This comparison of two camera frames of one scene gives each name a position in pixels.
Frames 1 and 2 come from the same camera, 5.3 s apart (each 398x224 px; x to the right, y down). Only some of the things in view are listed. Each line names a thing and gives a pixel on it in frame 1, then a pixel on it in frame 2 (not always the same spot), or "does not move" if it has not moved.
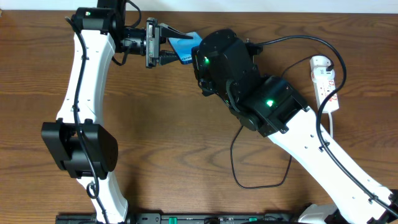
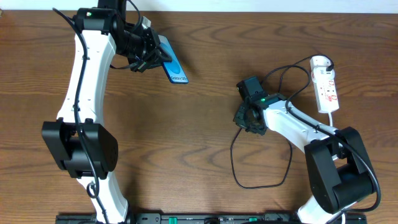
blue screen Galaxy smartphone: x=183 y=47 → x=174 y=70
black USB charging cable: x=330 y=68 does not move
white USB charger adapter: x=319 y=63 does not move
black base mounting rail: x=182 y=218 does not move
